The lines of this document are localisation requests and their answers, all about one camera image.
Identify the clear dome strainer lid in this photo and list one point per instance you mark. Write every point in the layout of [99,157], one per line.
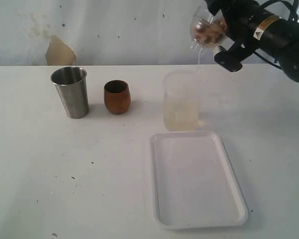
[201,14]

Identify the white backdrop sheet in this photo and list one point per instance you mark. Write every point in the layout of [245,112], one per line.
[99,32]

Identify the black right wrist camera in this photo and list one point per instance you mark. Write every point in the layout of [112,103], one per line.
[230,59]

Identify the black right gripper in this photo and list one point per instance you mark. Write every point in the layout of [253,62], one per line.
[236,16]

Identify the black window frame post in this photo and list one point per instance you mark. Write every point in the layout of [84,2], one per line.
[293,11]

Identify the white rectangular tray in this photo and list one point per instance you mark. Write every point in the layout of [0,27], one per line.
[193,183]

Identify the translucent plastic container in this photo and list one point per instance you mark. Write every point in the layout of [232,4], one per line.
[181,103]

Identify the stainless steel cup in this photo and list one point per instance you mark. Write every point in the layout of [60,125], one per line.
[70,83]

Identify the gold foil coins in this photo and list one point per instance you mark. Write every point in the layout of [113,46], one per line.
[199,32]

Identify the clear shaker body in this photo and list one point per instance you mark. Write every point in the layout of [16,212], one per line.
[216,33]

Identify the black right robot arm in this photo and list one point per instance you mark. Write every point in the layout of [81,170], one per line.
[252,27]

